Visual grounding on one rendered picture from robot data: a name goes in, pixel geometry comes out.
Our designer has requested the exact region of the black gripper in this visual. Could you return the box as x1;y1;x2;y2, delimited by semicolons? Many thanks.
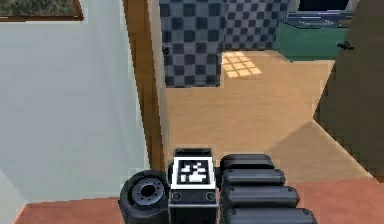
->
118;169;172;224

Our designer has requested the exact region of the green cabinet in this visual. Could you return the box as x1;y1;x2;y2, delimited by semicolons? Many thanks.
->
272;19;349;64

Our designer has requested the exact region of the dark window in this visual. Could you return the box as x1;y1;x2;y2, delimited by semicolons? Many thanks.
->
287;0;359;28

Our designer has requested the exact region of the brown framed wall picture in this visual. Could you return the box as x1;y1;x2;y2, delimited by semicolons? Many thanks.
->
0;0;84;23

